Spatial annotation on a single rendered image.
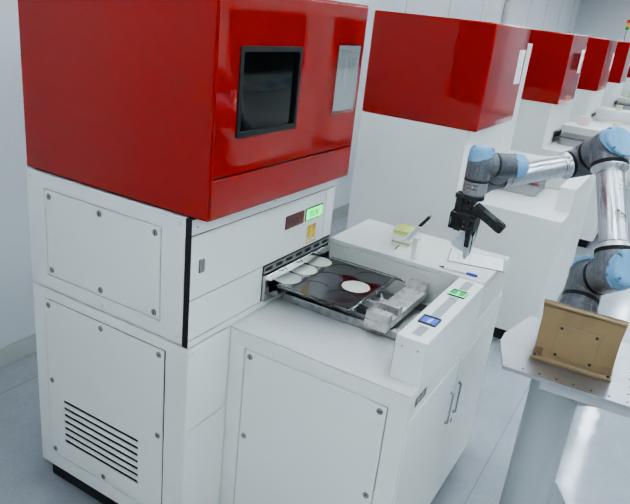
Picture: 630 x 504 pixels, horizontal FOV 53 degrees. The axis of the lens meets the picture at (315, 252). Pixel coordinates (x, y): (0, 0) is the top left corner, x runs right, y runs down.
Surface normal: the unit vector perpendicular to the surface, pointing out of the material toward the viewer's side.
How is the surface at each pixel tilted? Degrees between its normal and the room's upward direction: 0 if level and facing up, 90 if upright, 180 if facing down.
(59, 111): 90
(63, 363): 90
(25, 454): 0
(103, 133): 90
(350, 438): 90
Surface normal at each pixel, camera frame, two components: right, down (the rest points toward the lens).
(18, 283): 0.86, 0.26
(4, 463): 0.11, -0.93
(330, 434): -0.51, 0.26
